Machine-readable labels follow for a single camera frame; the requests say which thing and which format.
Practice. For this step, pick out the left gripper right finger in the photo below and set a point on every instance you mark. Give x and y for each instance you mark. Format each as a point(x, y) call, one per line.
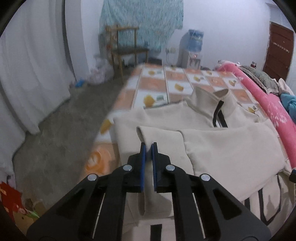
point(203, 209)

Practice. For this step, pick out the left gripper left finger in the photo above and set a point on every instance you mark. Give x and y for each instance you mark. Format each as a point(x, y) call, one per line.
point(94, 209)

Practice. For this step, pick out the cream zip jacket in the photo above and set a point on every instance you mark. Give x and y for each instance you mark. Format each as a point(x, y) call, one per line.
point(211, 133)

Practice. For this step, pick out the blue clothing bundle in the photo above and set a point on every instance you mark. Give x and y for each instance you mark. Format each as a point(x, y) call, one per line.
point(289, 103)

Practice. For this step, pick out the brown paper bag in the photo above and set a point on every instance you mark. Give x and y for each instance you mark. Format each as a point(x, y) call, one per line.
point(26, 215)

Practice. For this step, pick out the red gift bag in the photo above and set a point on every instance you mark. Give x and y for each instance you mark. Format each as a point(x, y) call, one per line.
point(11, 199)

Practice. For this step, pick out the pink floral blanket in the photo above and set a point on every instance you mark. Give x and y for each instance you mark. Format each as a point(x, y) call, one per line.
point(272, 106)

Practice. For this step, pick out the patterned tile bed sheet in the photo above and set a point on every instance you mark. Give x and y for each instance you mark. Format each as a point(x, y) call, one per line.
point(152, 85)

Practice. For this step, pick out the white plastic bag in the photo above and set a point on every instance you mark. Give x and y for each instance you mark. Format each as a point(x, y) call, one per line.
point(102, 72)

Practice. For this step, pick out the grey patterned pillow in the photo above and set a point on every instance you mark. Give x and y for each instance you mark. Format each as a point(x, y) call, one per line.
point(266, 83)

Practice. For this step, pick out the white curtain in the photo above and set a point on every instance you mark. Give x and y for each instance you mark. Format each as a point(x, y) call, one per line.
point(35, 75)

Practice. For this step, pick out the water dispenser with blue bottle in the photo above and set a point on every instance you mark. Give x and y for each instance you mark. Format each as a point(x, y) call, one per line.
point(190, 48)

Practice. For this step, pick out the brown wooden door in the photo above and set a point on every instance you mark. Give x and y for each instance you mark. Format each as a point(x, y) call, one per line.
point(279, 52)

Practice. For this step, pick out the wooden chair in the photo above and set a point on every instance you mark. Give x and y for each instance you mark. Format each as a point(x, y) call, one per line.
point(119, 50)

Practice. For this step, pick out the blue patterned wall cloth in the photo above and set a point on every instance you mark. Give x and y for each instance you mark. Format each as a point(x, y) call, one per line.
point(156, 20)

